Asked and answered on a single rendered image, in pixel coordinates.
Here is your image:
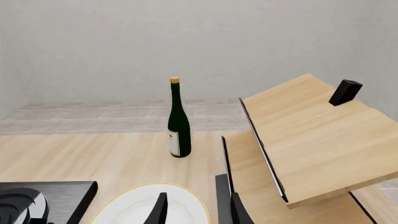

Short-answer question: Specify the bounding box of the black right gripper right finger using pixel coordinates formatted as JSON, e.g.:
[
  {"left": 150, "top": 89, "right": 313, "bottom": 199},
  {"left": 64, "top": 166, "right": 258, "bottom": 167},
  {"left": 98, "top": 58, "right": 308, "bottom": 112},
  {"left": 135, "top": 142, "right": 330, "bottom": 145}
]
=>
[{"left": 229, "top": 192, "right": 256, "bottom": 224}]

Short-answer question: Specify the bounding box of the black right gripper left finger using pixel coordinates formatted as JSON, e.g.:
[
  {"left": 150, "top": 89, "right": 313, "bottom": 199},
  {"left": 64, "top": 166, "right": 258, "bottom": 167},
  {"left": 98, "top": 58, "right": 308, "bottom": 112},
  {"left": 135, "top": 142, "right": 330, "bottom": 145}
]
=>
[{"left": 145, "top": 192, "right": 169, "bottom": 224}]

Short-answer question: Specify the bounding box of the white plate with yellow rim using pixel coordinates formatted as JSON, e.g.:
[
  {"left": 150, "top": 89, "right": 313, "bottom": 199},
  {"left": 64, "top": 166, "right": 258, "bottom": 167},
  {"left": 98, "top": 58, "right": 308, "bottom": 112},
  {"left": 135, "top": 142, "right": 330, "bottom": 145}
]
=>
[{"left": 89, "top": 182, "right": 210, "bottom": 224}]

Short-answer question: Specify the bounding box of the flat black stove plate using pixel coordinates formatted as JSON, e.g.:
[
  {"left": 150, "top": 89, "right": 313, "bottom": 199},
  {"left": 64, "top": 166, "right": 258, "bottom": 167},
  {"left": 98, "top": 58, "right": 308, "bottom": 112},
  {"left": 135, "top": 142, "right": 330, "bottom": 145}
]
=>
[{"left": 0, "top": 180, "right": 98, "bottom": 224}]

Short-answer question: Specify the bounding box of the dark green wine bottle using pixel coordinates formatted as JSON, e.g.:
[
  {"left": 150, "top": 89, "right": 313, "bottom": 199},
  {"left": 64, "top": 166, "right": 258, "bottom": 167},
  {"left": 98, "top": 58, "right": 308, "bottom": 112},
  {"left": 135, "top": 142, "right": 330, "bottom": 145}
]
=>
[{"left": 167, "top": 77, "right": 193, "bottom": 159}]

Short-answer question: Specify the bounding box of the pale wooden rack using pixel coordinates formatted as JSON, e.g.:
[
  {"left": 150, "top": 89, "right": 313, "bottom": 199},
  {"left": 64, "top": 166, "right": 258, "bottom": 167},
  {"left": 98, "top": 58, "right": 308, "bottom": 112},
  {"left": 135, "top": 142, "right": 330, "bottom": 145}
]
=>
[{"left": 215, "top": 73, "right": 398, "bottom": 224}]

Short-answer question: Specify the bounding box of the black grey patterned bowl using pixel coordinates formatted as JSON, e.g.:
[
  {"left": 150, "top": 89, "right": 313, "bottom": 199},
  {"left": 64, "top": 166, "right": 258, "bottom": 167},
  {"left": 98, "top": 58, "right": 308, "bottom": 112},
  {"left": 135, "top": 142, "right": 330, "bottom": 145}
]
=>
[{"left": 0, "top": 187, "right": 50, "bottom": 224}]

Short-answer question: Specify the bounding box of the black rectangular block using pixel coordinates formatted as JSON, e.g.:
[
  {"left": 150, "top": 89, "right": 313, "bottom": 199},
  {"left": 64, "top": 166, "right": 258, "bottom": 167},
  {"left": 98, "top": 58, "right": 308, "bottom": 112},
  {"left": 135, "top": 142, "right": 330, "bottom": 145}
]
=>
[{"left": 328, "top": 78, "right": 363, "bottom": 107}]

